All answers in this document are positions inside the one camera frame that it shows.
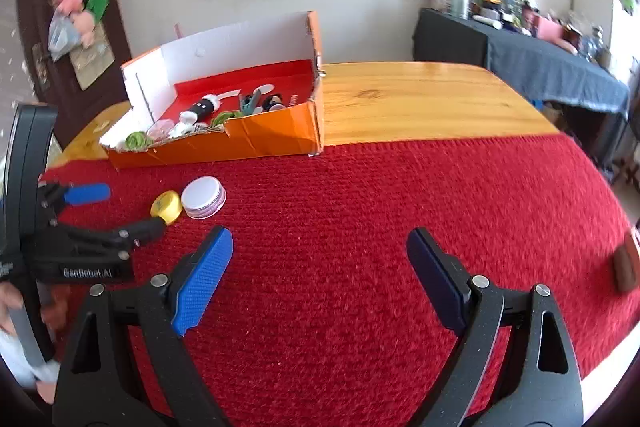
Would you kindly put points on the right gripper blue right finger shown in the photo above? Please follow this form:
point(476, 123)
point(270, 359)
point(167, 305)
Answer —
point(443, 278)

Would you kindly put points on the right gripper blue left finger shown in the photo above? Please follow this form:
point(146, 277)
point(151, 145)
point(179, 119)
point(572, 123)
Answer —
point(196, 277)

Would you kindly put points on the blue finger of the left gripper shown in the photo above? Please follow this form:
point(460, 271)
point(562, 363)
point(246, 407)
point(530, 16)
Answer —
point(79, 195)
point(134, 235)

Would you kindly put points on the yellow round cap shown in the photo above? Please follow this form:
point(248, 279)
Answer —
point(167, 206)

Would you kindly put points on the white round tin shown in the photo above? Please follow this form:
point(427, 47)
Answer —
point(203, 197)

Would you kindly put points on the green yarn scrunchie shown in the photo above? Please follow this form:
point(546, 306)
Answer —
point(137, 142)
point(223, 117)

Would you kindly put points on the white plush rabbit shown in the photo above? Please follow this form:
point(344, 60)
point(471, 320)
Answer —
point(182, 129)

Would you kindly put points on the teal clothes peg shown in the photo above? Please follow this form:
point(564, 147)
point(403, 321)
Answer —
point(249, 102)

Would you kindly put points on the black-haired doll figurine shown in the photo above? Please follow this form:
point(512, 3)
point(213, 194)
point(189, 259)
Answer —
point(273, 102)

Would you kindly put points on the person's left hand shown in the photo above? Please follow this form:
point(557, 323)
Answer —
point(41, 380)

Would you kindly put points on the red knitted table cloth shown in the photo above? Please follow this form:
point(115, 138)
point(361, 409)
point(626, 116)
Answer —
point(319, 319)

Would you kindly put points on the dark brown door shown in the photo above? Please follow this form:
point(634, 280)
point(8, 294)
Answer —
point(74, 51)

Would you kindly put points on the plastic bag on door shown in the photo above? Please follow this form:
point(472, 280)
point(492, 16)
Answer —
point(63, 36)

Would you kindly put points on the orange cardboard box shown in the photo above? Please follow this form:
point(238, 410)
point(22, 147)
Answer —
point(279, 54)

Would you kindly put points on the pink plush toys on door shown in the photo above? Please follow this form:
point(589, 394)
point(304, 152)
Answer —
point(83, 21)

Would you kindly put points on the green plush on door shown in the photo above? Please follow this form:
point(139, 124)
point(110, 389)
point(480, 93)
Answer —
point(97, 8)

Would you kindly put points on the blue-covered side table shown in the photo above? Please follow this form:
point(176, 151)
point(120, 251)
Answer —
point(595, 103)

